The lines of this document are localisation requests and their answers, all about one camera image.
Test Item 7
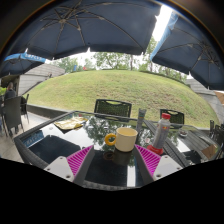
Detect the blue umbrella with white print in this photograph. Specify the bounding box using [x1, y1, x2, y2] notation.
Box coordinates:
[0, 52, 48, 78]

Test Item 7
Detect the cream cup with yellow handle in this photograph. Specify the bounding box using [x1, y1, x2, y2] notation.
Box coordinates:
[104, 126, 139, 153]

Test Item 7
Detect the dark slatted chair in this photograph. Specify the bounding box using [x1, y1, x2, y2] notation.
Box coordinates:
[209, 119, 224, 142]

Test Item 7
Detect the grey squeeze tube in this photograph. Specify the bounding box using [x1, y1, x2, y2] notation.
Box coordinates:
[135, 108, 147, 133]

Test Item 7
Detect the dark wicker chair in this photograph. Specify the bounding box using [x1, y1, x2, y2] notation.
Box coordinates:
[1, 95, 25, 135]

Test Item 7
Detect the large navy patio umbrella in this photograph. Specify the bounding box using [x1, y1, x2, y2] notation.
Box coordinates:
[150, 11, 224, 91]
[3, 0, 163, 61]

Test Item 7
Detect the yellow crumpled packet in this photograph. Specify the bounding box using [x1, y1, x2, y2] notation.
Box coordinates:
[54, 116, 88, 131]

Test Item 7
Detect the black mesh patio chair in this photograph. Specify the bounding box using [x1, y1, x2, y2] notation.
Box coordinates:
[159, 108, 185, 125]
[93, 98, 133, 118]

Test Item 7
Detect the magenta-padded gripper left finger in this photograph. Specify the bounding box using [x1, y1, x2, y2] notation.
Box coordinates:
[44, 144, 97, 187]

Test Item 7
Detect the person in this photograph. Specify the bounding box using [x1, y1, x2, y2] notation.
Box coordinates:
[3, 81, 17, 101]

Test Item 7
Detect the clear red-capped drink bottle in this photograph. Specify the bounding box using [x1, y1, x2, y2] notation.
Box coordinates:
[151, 112, 172, 151]

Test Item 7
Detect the flat round red coaster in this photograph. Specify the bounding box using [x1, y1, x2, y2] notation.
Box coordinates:
[146, 144, 165, 156]

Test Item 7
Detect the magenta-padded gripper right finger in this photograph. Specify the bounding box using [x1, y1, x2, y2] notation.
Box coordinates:
[133, 143, 184, 185]

